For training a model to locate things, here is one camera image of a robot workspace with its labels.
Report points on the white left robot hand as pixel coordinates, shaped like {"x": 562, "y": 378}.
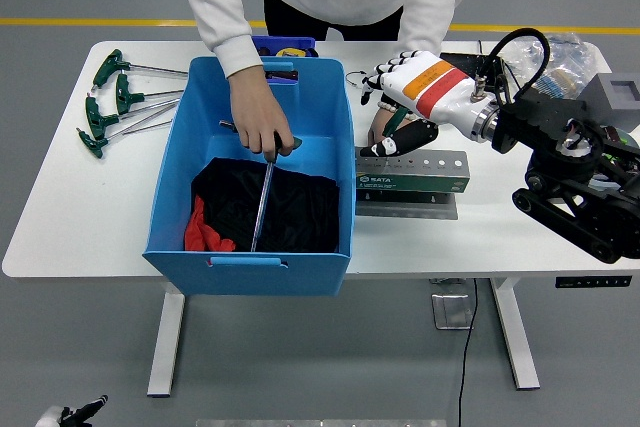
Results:
{"x": 87, "y": 408}

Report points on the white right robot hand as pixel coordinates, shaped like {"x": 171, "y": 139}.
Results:
{"x": 440, "y": 92}

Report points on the person's left hand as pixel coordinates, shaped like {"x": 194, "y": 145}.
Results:
{"x": 379, "y": 124}

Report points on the person's right hand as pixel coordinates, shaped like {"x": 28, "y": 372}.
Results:
{"x": 260, "y": 127}

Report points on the green grey hex key rack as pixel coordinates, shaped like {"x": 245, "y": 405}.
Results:
{"x": 415, "y": 182}

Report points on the large blue storage box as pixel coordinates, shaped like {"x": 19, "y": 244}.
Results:
{"x": 310, "y": 97}

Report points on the black plastic case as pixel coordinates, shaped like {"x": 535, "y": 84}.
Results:
{"x": 460, "y": 61}

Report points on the yellow tape measure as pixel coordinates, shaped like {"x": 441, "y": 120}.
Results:
{"x": 290, "y": 53}

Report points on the small dark blue bin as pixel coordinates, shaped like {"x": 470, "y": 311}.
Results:
{"x": 285, "y": 42}

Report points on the black and red cloth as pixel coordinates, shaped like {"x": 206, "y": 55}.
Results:
{"x": 300, "y": 207}

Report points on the white table leg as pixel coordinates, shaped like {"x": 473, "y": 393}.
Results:
{"x": 167, "y": 342}
{"x": 515, "y": 337}

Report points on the blue resistor strip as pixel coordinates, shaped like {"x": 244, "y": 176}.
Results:
{"x": 562, "y": 84}

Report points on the clear plastic parts bag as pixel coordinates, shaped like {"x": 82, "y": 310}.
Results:
{"x": 575, "y": 54}

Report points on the grey foam block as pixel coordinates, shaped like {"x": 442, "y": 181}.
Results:
{"x": 600, "y": 92}

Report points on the metal floor plate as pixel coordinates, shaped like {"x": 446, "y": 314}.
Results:
{"x": 450, "y": 312}

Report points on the black table control panel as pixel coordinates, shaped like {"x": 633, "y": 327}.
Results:
{"x": 590, "y": 282}

